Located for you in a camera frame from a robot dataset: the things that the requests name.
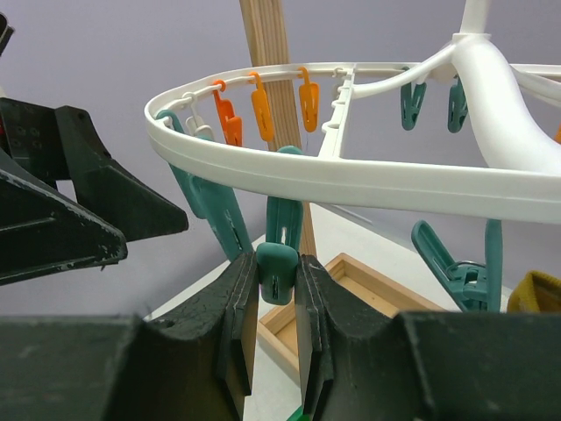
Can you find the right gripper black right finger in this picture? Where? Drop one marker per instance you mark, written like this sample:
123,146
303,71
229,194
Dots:
358,364

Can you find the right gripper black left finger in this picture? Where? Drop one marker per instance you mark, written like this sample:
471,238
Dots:
193,363

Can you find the green plastic bin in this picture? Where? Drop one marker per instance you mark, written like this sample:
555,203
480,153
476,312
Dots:
298,415

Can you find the teal clothespin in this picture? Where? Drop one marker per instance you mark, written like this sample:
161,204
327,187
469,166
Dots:
457,107
411,101
278,255
471,285
218,205

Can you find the white clothespin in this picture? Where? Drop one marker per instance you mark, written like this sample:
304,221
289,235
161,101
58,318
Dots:
195,124

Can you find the white round clip hanger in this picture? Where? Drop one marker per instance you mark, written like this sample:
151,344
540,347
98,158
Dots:
521,177

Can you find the orange clothespin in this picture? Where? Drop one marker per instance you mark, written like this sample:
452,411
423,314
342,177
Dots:
309,93
557,137
261,109
231,124

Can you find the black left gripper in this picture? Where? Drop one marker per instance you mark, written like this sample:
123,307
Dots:
44,232

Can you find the yellow bear sock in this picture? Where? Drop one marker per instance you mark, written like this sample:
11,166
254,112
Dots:
536,292

